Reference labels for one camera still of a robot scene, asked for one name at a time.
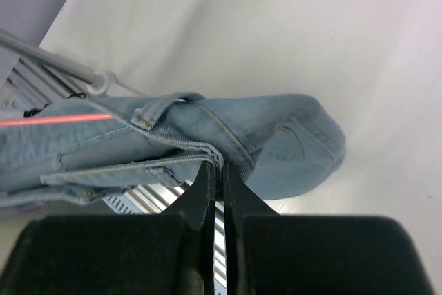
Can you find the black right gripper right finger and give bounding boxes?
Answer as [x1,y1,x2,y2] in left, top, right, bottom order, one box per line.
[222,164,434,294]

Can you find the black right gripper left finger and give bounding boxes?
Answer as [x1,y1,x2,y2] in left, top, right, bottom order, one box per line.
[1,162,216,294]

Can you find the pink wire hanger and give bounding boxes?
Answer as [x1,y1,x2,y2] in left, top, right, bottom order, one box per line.
[1,113,115,127]

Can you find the aluminium rail base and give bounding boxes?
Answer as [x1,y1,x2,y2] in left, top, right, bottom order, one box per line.
[0,56,229,295]

